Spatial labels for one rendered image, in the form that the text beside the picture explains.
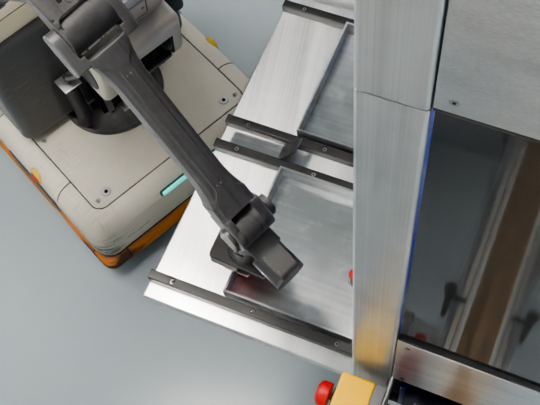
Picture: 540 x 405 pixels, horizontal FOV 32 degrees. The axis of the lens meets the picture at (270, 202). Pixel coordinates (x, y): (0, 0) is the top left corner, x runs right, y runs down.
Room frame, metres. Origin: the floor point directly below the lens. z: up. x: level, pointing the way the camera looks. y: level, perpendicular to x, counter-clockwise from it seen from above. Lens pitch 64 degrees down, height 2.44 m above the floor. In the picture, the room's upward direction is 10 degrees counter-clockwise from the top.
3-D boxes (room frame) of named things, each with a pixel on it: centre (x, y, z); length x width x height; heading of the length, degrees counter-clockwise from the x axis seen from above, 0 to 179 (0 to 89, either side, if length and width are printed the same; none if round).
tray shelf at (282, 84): (0.79, -0.14, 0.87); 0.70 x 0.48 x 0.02; 148
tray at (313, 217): (0.61, -0.11, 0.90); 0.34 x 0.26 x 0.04; 58
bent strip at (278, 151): (0.87, -0.01, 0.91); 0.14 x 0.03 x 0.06; 58
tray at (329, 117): (0.89, -0.29, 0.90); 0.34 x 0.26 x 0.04; 58
